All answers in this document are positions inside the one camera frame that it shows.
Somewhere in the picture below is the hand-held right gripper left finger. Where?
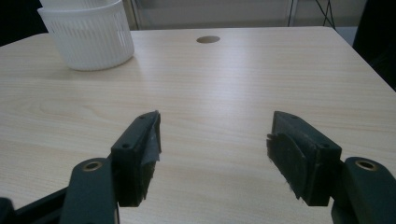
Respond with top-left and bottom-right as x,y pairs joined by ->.
110,110 -> 163,208

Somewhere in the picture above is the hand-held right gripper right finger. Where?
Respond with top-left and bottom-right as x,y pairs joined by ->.
266,110 -> 343,207

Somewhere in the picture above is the white plastic basket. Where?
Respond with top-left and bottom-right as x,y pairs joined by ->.
36,0 -> 135,72

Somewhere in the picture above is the black cable bundle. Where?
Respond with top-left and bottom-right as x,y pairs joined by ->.
314,0 -> 336,30

